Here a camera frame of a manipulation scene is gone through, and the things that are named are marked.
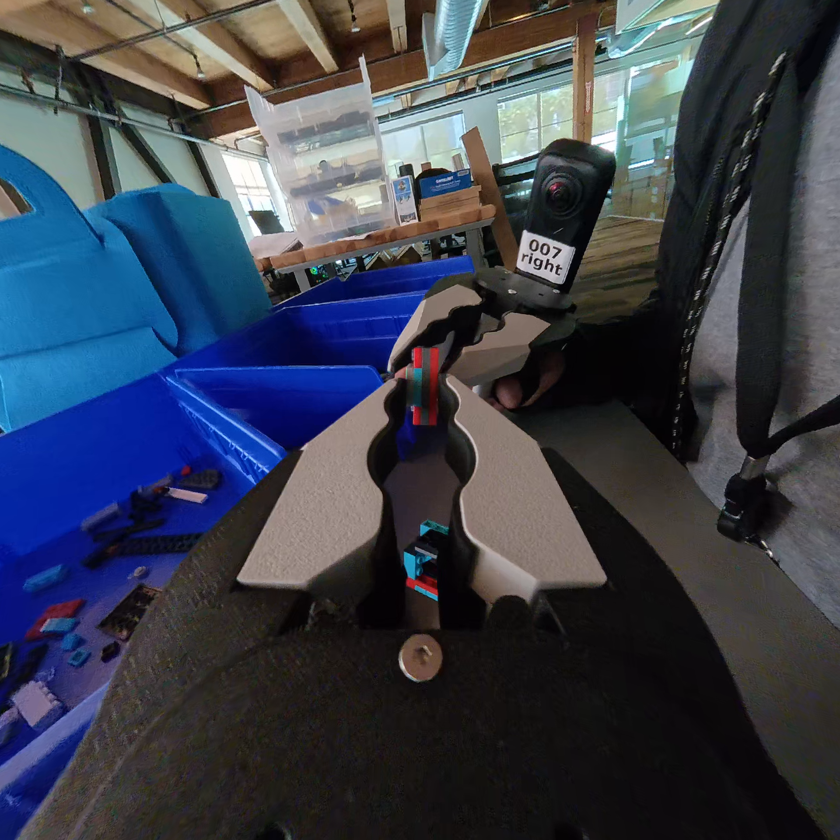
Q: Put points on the cardboard sheet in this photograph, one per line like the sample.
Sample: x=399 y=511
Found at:
x=485 y=197

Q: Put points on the pile of loose toy bricks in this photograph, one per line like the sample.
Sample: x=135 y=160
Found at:
x=98 y=590

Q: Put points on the person's right forearm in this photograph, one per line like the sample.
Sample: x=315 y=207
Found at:
x=610 y=354

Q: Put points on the blue cardboard box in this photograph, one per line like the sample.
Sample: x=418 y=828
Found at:
x=446 y=182

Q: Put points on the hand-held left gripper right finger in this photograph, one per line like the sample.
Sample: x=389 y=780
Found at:
x=531 y=525

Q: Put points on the clear plastic drawer organiser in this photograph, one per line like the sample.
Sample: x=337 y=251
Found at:
x=328 y=151

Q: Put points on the red and teal brick assembly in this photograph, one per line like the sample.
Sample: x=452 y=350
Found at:
x=423 y=387

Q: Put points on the teal and black brick block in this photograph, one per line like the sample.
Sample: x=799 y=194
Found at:
x=423 y=558

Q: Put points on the person's black jacket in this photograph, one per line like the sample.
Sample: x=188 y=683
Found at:
x=735 y=131

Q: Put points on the person's grey sweatshirt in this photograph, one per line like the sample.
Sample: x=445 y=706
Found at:
x=800 y=328

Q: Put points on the person's right hand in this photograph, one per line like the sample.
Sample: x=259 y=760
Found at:
x=508 y=396

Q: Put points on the black badge reel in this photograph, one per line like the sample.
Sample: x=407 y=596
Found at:
x=741 y=505

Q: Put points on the blue plastic bin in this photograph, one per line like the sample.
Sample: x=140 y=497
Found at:
x=394 y=272
x=98 y=459
x=295 y=400

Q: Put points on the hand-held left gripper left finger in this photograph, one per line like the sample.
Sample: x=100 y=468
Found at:
x=308 y=518

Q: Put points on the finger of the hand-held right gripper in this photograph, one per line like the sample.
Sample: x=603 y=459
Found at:
x=505 y=334
x=426 y=321

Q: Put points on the grey desk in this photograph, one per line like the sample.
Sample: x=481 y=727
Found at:
x=656 y=492

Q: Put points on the small printed card box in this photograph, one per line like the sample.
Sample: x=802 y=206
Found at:
x=405 y=200

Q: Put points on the wooden box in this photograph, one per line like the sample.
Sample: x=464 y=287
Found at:
x=453 y=207

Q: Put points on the silver air duct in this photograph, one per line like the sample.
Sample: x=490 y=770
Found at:
x=453 y=33

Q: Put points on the wooden table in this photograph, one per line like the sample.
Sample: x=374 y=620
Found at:
x=394 y=236

